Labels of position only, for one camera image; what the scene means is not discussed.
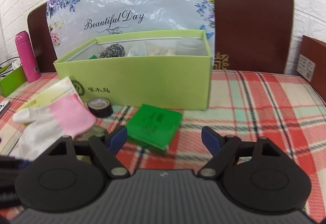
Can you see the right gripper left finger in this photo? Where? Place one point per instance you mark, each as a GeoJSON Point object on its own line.
{"type": "Point", "coordinates": [104, 150]}

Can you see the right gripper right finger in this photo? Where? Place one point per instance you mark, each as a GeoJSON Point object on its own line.
{"type": "Point", "coordinates": [223, 150]}

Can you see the white and pink glove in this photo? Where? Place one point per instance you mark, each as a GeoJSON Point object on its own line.
{"type": "Point", "coordinates": [65, 117]}

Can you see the green small box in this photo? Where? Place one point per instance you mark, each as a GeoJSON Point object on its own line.
{"type": "Point", "coordinates": [153, 128]}

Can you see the steel wool scrubber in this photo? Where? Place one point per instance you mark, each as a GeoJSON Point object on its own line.
{"type": "Point", "coordinates": [113, 50]}

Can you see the clear plastic cup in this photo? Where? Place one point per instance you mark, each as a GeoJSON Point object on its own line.
{"type": "Point", "coordinates": [190, 47]}

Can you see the bag of cotton swabs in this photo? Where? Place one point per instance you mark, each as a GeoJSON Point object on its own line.
{"type": "Point", "coordinates": [149, 49]}

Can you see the black tape roll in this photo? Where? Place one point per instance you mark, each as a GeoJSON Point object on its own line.
{"type": "Point", "coordinates": [100, 107]}

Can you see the yellow green flat package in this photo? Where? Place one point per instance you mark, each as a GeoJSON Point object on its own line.
{"type": "Point", "coordinates": [62, 88]}

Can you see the white phone device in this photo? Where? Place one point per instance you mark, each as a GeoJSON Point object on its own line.
{"type": "Point", "coordinates": [4, 104]}

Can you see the light green storage box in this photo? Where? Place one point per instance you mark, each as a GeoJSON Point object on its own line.
{"type": "Point", "coordinates": [172, 82]}

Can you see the green tissue box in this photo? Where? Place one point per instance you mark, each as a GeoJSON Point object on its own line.
{"type": "Point", "coordinates": [12, 81]}

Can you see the pink thermos bottle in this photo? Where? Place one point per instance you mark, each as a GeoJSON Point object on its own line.
{"type": "Point", "coordinates": [27, 57]}

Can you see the brown cardboard box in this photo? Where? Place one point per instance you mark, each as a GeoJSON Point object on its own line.
{"type": "Point", "coordinates": [311, 63]}

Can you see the floral Beautiful Day pillow bag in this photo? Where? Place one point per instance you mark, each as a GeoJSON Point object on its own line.
{"type": "Point", "coordinates": [73, 22]}

